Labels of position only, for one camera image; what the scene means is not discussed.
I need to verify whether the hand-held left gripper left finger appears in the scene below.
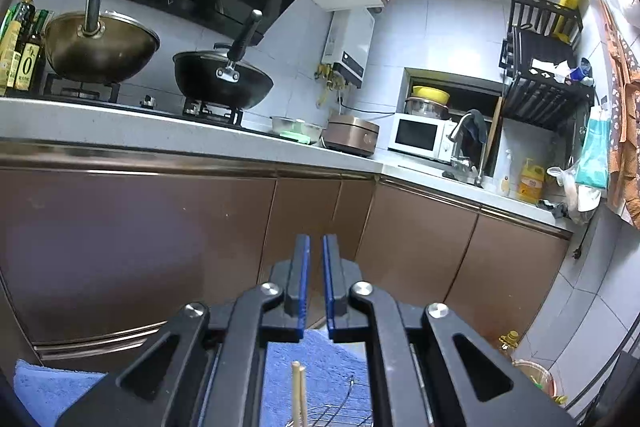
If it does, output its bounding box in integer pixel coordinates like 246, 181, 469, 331
55, 234, 312, 427

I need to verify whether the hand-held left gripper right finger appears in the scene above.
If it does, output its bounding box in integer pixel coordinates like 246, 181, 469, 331
321, 234, 576, 427

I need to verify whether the wooden chopstick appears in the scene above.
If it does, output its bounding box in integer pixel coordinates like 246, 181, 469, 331
291, 361, 307, 427

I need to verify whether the metal utensil holder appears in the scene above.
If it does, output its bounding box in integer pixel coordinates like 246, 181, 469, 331
285, 374, 375, 427

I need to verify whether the brown rice cooker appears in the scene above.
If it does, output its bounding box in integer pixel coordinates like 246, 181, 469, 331
324, 114, 380, 158

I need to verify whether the metal basin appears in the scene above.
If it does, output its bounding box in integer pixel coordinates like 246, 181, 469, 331
270, 115, 326, 145

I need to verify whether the brown base cabinet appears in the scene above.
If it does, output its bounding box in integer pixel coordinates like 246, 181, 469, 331
0, 142, 573, 360

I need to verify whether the white microwave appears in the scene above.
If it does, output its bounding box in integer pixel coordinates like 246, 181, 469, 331
388, 112, 458, 164

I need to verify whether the cooking oil bottle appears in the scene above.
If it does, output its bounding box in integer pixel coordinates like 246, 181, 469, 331
497, 329, 521, 358

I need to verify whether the steel pot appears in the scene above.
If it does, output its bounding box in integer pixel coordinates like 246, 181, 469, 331
404, 97, 451, 120

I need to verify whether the metal faucet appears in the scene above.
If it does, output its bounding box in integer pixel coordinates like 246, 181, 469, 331
447, 113, 485, 188

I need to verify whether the white bottle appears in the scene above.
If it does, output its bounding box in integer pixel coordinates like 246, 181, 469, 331
500, 149, 516, 198

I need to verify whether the black wok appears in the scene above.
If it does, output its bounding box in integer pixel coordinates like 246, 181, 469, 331
172, 9, 275, 110

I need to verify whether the yellow bowl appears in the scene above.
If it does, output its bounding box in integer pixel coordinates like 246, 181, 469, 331
411, 85, 451, 104

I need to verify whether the dark cloth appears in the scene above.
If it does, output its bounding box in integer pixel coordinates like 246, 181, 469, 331
465, 109, 488, 142

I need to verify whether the wooden cutting board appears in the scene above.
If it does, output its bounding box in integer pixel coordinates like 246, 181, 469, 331
482, 96, 505, 178

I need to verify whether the yellow detergent bottle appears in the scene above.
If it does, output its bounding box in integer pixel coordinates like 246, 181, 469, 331
515, 157, 546, 206

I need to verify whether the clear plastic jar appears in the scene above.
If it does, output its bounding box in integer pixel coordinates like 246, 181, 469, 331
512, 359, 556, 403

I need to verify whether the white water heater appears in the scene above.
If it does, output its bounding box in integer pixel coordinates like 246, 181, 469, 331
321, 9, 376, 88

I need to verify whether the black power plug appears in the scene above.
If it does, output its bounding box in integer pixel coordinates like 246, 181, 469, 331
570, 227, 587, 261

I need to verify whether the white plastic bag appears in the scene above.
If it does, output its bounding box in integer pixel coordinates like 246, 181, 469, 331
547, 157, 603, 225

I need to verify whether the black dish rack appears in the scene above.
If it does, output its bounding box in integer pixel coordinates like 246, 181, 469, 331
499, 0, 596, 132

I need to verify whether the blue towel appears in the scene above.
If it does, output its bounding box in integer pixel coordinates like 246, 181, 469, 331
14, 329, 373, 427

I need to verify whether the black gas stove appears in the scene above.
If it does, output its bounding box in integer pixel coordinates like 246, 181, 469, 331
40, 74, 246, 130

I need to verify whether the teal bag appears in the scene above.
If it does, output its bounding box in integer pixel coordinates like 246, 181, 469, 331
575, 104, 611, 188

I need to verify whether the white cloth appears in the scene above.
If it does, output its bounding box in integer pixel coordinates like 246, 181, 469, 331
531, 58, 573, 82

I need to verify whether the orange patterned cloth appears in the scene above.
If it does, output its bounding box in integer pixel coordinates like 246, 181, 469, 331
597, 0, 640, 228

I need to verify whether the dark oil bottle yellow label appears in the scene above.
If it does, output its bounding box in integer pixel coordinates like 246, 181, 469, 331
14, 9, 48, 90

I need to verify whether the dark sauce bottle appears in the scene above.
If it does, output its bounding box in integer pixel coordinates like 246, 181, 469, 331
17, 0, 38, 35

